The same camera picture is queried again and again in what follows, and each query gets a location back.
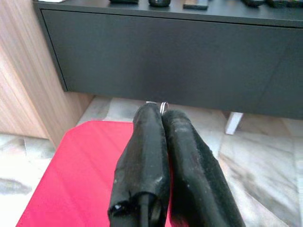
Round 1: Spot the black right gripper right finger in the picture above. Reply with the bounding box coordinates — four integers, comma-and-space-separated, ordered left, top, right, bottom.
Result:
162, 108, 246, 227

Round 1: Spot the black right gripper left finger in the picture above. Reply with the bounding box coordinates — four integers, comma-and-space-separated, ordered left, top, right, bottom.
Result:
107, 103, 171, 227

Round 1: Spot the red plastic stool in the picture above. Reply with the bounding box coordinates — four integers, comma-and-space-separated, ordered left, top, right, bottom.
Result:
15, 120, 171, 227

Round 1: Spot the white cabinet leg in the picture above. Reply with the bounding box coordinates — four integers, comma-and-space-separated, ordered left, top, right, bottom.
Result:
224, 111, 244, 135

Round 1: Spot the dark grey cabinet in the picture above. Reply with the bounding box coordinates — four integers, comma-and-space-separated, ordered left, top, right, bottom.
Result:
33, 0, 303, 120

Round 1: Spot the light wooden cabinet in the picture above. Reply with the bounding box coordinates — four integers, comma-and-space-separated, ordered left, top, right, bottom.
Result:
0, 0, 95, 148

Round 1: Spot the black round item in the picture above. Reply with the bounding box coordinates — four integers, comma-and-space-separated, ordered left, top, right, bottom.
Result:
148, 0, 170, 7

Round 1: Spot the dark flat box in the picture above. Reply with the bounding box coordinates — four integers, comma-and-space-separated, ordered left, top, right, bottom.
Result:
183, 0, 209, 10

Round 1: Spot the black rounded item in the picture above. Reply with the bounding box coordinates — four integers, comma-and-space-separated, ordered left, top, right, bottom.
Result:
262, 0, 303, 8
241, 0, 262, 7

